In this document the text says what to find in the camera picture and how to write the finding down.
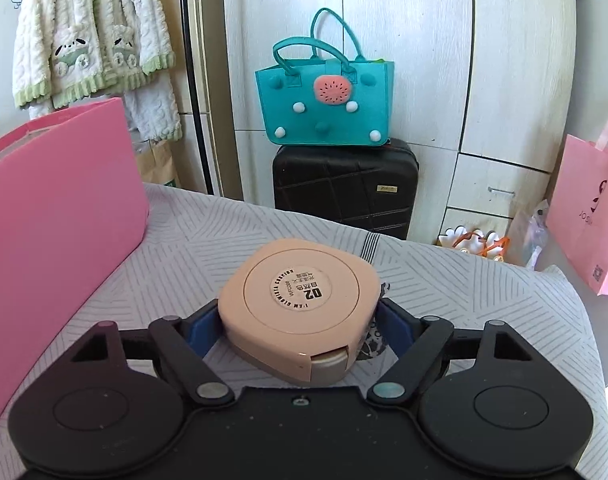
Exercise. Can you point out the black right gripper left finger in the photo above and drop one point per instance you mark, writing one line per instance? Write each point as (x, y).
(158, 367)

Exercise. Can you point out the pink paper shopping bag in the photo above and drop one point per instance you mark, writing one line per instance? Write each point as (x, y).
(578, 213)

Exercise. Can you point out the teal felt handbag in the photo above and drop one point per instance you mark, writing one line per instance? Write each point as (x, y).
(315, 95)

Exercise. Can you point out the black suitcase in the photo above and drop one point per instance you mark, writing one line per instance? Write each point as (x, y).
(369, 188)

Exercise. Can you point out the peach round tape case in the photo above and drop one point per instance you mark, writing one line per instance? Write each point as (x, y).
(300, 310)

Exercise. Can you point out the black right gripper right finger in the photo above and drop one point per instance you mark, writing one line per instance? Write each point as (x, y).
(425, 347)

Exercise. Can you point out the pink storage box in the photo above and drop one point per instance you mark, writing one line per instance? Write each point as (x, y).
(72, 209)

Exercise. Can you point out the orange white snack bag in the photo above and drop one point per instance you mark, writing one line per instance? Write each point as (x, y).
(488, 245)

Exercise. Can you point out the white green knit cardigan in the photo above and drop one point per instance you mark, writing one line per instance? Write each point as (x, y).
(69, 50)

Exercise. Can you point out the brown paper bag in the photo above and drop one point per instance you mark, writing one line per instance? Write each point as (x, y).
(155, 163)

